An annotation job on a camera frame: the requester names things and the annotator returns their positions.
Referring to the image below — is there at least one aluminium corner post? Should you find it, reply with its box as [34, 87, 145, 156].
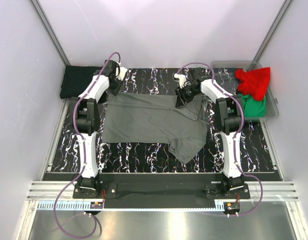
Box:
[29, 0, 70, 66]
[248, 0, 294, 70]

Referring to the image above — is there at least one folded black t shirt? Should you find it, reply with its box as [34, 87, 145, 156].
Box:
[60, 65, 102, 99]

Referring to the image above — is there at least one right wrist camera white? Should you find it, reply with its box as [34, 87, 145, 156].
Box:
[174, 73, 187, 88]

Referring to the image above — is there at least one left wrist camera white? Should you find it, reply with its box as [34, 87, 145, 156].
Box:
[116, 66, 128, 81]

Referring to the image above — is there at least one left aluminium corner post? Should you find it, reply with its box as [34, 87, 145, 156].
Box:
[29, 0, 70, 66]

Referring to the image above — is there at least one white slotted cable duct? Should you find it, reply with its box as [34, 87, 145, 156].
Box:
[38, 200, 234, 213]

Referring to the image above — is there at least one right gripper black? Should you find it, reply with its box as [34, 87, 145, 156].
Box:
[174, 84, 199, 109]

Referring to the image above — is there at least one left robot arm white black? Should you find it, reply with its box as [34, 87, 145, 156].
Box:
[70, 60, 127, 198]

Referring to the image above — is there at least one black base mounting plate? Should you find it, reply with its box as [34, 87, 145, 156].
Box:
[72, 181, 250, 209]

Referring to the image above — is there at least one black marble pattern mat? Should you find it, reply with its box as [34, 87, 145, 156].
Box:
[50, 68, 275, 173]

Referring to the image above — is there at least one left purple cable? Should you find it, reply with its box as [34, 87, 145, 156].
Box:
[53, 51, 123, 237]

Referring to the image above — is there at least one grey t shirt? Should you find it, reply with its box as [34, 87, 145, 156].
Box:
[102, 92, 209, 164]

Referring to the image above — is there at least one clear plastic bin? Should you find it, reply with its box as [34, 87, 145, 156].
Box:
[211, 60, 279, 121]

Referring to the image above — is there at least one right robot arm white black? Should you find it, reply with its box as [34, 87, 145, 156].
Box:
[173, 69, 244, 198]

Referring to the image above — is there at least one green t shirt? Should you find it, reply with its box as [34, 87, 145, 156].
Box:
[239, 93, 266, 118]

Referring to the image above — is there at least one aluminium frame rail front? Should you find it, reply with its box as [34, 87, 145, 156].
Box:
[28, 181, 298, 202]

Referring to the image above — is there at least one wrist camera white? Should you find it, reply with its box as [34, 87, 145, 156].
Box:
[116, 66, 128, 81]
[174, 73, 187, 88]

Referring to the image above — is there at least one right aluminium corner post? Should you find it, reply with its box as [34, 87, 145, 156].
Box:
[248, 0, 294, 70]

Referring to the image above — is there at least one red t shirt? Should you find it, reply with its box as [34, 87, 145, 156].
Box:
[235, 67, 270, 101]

